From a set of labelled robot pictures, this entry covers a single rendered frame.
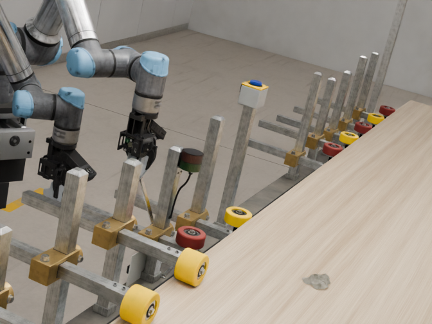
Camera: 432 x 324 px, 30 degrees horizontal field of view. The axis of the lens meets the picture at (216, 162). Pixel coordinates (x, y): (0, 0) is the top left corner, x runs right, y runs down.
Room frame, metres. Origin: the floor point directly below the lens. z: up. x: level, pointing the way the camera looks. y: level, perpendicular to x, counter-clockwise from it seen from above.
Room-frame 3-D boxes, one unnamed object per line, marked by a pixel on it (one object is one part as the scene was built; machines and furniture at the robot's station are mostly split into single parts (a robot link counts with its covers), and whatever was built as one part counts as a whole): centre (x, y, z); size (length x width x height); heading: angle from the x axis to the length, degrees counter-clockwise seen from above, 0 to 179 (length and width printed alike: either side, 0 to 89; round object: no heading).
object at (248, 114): (2.57, -0.07, 0.93); 0.05 x 0.05 x 0.45; 69
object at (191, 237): (2.02, 0.02, 0.85); 0.08 x 0.08 x 0.11
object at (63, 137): (2.17, 0.44, 1.05); 0.08 x 0.08 x 0.05
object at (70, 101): (2.17, 0.44, 1.12); 0.09 x 0.08 x 0.11; 113
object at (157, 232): (2.07, 0.12, 0.85); 0.14 x 0.06 x 0.05; 159
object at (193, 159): (2.08, 0.07, 1.10); 0.06 x 0.06 x 0.02
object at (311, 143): (3.48, -0.41, 0.83); 0.14 x 0.06 x 0.05; 159
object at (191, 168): (2.08, 0.07, 1.08); 0.06 x 0.06 x 0.02
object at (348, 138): (3.41, -0.54, 0.85); 0.08 x 0.08 x 0.11
